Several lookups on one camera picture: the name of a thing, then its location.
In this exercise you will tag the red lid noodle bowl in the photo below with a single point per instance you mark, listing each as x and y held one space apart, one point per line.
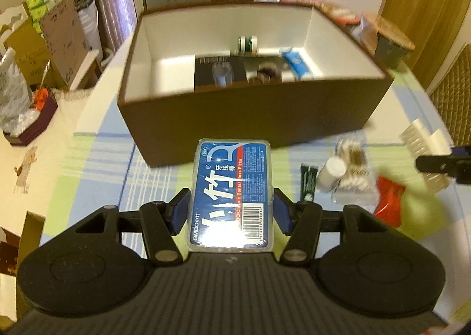
331 11

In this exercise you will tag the maroon tray box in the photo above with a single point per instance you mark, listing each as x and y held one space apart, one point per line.
36 125

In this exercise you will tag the white wooden board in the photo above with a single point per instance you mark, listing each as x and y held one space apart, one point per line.
86 70

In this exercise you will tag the brown open cardboard box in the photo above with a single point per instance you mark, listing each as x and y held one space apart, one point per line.
33 232

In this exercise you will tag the cotton swab pack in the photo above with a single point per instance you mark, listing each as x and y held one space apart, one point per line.
358 173

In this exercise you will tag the red packet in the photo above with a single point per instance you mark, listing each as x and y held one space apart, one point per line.
390 202

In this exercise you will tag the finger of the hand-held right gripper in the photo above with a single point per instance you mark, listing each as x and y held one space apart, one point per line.
438 163

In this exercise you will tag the green blister card with bottle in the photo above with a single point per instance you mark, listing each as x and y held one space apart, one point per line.
247 46

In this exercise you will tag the small black tube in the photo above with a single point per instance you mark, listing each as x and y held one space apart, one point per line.
308 182

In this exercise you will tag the black shaver box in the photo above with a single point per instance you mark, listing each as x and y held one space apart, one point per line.
217 71

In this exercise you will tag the blue floss pick box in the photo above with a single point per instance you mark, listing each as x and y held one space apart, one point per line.
230 195

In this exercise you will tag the quilted chair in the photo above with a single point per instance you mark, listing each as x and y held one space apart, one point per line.
454 99

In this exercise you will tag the green tissue packs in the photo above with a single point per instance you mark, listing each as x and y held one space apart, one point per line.
38 7

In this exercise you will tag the orange trinket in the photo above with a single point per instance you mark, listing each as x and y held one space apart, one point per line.
41 97

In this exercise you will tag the small white bottle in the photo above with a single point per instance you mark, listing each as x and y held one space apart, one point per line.
331 174

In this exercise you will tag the cream printed cloth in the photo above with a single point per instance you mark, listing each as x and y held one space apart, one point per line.
44 180

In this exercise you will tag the brown storage box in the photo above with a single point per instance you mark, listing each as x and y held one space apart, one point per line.
239 128

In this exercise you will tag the white bucket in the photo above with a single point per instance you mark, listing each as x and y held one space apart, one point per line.
90 33

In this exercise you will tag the checkered cloth desktop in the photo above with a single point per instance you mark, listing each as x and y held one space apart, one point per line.
110 173

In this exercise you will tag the metal spoon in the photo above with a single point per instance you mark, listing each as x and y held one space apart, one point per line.
44 73

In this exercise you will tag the wooden door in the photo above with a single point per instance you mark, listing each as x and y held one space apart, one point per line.
427 7

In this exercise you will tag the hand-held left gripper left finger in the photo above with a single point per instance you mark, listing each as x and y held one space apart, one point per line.
180 213

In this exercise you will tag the blue cream tube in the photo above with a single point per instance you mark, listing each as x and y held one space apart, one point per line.
298 64

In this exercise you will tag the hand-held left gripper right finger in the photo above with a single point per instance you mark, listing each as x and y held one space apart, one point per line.
284 211

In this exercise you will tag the white chair back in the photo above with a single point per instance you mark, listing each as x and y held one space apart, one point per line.
11 22

